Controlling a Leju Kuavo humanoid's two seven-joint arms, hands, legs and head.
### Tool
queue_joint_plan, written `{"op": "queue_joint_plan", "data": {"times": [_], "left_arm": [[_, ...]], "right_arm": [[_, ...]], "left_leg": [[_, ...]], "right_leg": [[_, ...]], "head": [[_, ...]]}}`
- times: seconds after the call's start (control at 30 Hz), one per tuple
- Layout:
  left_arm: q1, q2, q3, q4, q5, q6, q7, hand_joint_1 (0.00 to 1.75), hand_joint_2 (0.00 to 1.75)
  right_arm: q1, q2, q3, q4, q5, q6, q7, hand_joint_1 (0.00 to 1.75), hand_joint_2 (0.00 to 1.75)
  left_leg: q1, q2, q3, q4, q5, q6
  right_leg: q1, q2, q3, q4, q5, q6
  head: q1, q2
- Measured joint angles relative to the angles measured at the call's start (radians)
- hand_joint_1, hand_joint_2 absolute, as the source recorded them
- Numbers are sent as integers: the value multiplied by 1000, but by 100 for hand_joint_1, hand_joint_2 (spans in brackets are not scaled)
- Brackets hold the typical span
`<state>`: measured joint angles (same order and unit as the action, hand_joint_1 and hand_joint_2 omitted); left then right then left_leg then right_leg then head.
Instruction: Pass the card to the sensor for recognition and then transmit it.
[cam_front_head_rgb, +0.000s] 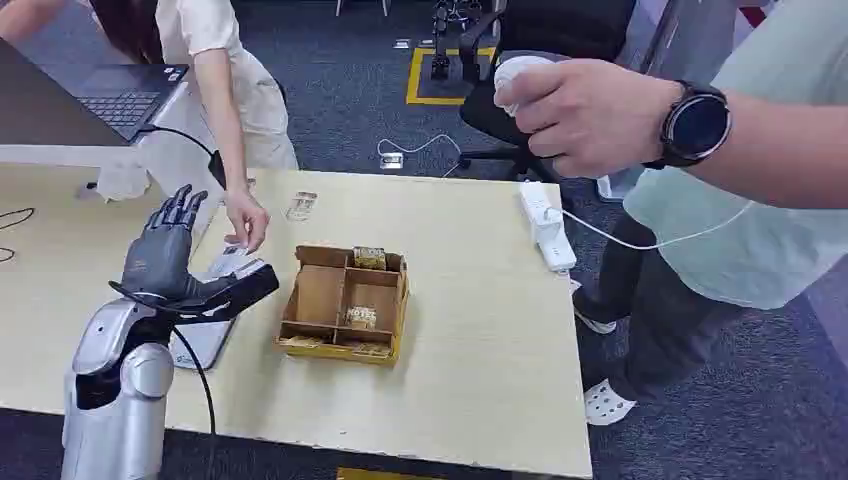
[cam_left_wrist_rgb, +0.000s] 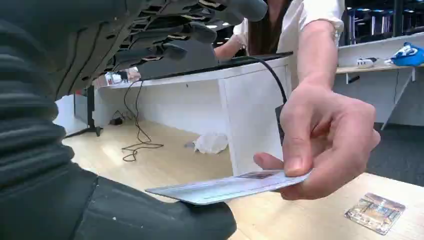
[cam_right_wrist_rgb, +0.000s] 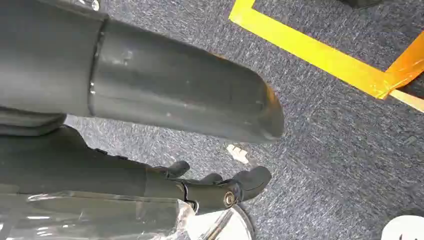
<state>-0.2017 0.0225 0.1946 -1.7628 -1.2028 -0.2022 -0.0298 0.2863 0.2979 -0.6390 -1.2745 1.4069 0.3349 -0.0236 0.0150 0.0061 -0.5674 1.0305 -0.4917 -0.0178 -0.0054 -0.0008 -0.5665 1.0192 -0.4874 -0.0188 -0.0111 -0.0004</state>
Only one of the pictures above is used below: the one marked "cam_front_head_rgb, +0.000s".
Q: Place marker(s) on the person in pale green top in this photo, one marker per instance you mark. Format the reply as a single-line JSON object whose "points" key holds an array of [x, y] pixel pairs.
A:
{"points": [[748, 245]]}

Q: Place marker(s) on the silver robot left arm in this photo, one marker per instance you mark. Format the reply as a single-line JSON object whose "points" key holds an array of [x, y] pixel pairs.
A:
{"points": [[132, 424]]}

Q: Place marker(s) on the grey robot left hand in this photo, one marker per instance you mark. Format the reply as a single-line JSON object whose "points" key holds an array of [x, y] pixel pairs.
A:
{"points": [[159, 255]]}

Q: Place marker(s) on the yellow floor tape strip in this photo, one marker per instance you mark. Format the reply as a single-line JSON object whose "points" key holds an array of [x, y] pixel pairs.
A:
{"points": [[378, 474]]}

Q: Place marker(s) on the gold printed card stack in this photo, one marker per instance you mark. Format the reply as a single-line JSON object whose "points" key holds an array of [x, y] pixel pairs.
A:
{"points": [[369, 258], [361, 317]]}

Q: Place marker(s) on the dark laptop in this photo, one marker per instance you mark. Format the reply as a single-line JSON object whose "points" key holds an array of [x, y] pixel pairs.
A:
{"points": [[126, 99]]}

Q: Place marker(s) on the person's hand with card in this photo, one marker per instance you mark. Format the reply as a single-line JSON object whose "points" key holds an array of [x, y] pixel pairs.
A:
{"points": [[248, 217]]}

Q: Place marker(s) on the black office chair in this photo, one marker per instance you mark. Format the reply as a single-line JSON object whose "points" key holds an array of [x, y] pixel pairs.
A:
{"points": [[487, 116]]}

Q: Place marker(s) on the silver floor socket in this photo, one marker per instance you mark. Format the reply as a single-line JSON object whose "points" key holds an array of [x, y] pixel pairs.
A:
{"points": [[391, 161]]}

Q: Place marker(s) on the yellow floor tape square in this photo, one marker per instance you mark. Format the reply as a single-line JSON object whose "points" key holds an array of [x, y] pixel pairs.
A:
{"points": [[413, 79]]}

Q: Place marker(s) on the white handheld controller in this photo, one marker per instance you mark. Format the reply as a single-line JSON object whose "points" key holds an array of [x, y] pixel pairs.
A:
{"points": [[520, 68]]}

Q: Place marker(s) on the wooden compartment box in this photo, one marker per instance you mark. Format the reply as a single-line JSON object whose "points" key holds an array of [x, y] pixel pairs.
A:
{"points": [[318, 298]]}

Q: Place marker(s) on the black round wristwatch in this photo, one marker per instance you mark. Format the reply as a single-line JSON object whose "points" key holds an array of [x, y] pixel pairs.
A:
{"points": [[696, 124]]}

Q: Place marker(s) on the person in cream top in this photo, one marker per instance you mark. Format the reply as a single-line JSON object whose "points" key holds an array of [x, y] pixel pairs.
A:
{"points": [[199, 26]]}

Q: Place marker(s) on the small printed card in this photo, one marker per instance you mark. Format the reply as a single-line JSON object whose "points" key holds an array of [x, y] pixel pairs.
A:
{"points": [[233, 252]]}

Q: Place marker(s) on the white power strip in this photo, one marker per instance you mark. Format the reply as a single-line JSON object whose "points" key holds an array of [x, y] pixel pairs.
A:
{"points": [[548, 232]]}

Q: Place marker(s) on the white crumpled tissue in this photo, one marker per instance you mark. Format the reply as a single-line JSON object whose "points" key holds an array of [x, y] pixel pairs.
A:
{"points": [[122, 182]]}

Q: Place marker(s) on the white flat pad device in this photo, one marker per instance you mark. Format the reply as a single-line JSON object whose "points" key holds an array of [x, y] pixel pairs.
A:
{"points": [[202, 344]]}

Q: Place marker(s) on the flat gold card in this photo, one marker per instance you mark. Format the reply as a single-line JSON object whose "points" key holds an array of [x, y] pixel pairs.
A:
{"points": [[301, 342], [371, 350]]}

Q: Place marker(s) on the person's hand with controller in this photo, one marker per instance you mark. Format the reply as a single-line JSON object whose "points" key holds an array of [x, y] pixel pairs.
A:
{"points": [[590, 119]]}

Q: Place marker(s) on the black robot stand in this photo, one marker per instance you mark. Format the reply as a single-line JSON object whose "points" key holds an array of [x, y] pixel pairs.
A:
{"points": [[442, 40]]}

